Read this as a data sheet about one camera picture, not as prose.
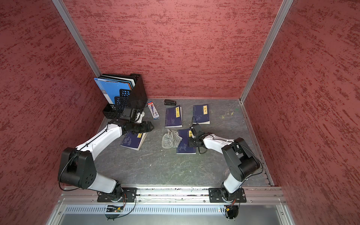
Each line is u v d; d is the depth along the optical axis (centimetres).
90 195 76
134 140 92
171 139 92
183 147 92
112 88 90
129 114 70
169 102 117
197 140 74
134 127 73
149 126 80
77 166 43
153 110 112
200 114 110
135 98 95
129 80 90
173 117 107
